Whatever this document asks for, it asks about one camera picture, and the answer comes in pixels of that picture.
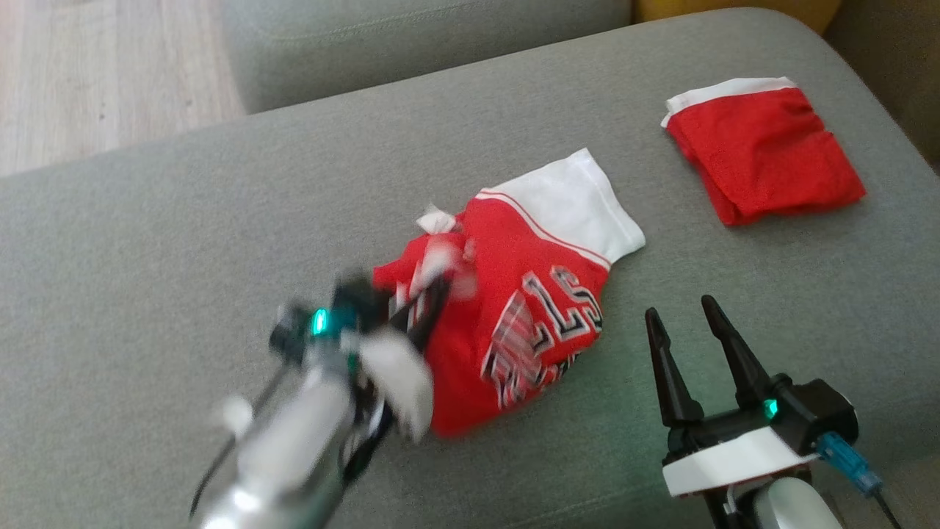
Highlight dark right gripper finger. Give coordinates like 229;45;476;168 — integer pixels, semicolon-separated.
701;295;773;409
645;307;704;427

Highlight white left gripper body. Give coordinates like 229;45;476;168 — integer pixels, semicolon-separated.
341;329;435;478

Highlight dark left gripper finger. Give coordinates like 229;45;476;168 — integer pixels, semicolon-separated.
391;283;424;336
413;272;454;350

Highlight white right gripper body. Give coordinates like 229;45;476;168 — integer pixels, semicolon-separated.
662;403;820;529

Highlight red lettered jersey white sleeves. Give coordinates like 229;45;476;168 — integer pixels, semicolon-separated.
371;147;647;440

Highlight red shorts with white stripe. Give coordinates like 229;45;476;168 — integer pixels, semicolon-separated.
661;76;868;227

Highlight grey fabric ottoman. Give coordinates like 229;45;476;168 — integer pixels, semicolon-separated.
0;7;940;529

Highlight yellow and grey sofa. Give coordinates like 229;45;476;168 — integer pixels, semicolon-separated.
220;0;940;174

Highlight large yellow back cushion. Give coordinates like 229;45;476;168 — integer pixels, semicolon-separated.
635;0;842;35

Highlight blue right camera plug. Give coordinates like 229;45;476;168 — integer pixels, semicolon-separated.
817;432;883;497

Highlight white cable clip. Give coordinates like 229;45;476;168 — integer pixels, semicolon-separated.
219;397;255;439

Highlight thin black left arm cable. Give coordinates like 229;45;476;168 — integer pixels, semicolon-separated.
188;366;286;521

